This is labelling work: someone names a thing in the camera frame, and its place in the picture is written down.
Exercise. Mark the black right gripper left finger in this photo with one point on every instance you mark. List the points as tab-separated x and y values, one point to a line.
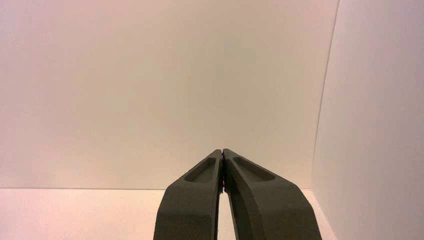
188	212

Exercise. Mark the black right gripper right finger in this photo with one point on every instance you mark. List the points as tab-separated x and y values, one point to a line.
275	212

